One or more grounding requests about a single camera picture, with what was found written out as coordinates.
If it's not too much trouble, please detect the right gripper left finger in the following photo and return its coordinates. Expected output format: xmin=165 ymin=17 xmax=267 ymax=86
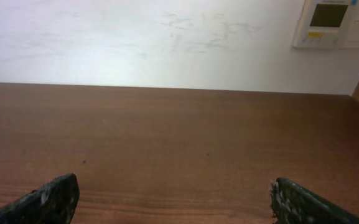
xmin=0 ymin=173 xmax=80 ymax=224

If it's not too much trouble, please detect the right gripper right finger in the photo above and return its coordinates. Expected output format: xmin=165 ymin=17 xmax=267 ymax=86
xmin=269 ymin=177 xmax=359 ymax=224

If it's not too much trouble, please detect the white wall control panel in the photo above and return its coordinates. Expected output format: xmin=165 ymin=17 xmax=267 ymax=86
xmin=292 ymin=0 xmax=353 ymax=49

